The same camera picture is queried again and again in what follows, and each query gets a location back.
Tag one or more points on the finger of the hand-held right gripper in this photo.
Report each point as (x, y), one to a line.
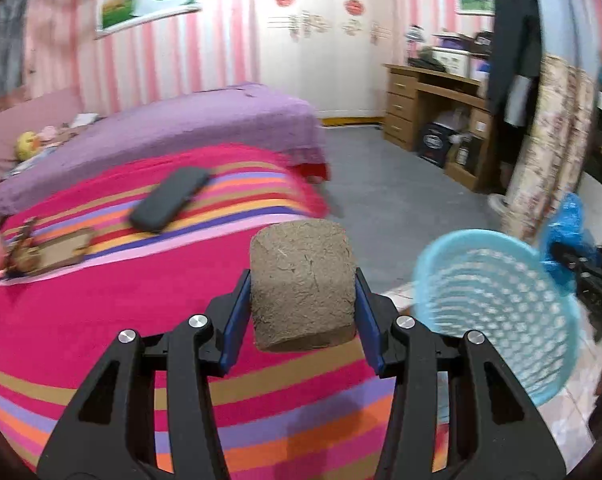
(571, 259)

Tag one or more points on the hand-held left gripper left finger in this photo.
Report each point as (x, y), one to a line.
(236, 315)

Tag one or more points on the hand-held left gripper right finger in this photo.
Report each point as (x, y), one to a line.
(368, 320)

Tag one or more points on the blue plastic bag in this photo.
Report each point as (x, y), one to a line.
(566, 225)

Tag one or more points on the light blue plastic basket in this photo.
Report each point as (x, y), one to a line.
(501, 310)

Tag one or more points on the pink striped blanket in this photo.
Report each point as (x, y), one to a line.
(131, 285)

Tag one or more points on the floral curtain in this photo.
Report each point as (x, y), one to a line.
(556, 135)

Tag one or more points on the black phone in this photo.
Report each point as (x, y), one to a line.
(168, 200)

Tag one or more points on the black box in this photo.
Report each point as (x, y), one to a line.
(435, 145)

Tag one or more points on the brown flat tray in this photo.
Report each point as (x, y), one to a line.
(63, 252)

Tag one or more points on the purple dotted bedspread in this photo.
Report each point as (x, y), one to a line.
(181, 130)

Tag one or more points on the wooden desk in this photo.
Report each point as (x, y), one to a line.
(406, 105)

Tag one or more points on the brown crumpled paper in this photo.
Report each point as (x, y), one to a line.
(26, 255)

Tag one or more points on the dark hanging garment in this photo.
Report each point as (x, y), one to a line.
(516, 35)

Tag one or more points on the white storage box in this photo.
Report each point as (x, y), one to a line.
(451, 60)

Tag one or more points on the white wardrobe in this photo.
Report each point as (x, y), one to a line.
(326, 75)

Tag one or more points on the pink plush toy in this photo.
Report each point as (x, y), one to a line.
(48, 134)

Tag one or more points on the desk lamp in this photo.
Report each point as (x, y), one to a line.
(415, 40)

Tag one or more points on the yellow duck plush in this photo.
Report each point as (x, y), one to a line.
(26, 145)

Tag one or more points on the pink covered headboard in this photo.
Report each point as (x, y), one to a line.
(16, 115)

